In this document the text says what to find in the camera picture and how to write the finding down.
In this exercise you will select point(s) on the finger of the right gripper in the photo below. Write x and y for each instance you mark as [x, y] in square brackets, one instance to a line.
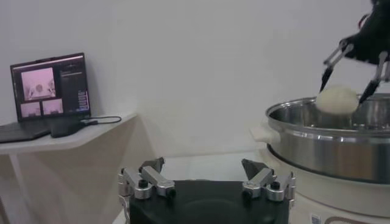
[373, 85]
[327, 74]

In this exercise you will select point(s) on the perforated steel steamer basket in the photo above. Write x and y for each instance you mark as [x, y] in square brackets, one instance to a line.
[335, 152]

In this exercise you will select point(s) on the cream electric cooker base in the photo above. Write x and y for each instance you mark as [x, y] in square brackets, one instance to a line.
[335, 194]

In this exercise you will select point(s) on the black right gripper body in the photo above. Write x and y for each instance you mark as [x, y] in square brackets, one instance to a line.
[373, 39]

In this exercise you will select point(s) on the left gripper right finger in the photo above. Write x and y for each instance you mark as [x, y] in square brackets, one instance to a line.
[259, 179]

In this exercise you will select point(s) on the black laptop dark screen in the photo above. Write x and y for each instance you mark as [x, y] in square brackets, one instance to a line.
[70, 88]

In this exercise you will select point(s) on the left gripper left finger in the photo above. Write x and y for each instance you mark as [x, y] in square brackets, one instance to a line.
[152, 178]

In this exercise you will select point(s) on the white side desk rounded top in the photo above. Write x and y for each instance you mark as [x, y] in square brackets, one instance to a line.
[76, 140]

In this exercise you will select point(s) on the white steamed baozi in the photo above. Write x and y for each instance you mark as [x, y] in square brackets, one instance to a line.
[336, 100]

